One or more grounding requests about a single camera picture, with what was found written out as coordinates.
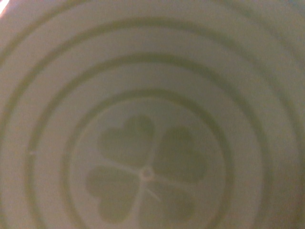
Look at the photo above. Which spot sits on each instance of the yellow plastic plate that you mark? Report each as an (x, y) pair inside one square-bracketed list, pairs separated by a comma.
[(152, 114)]

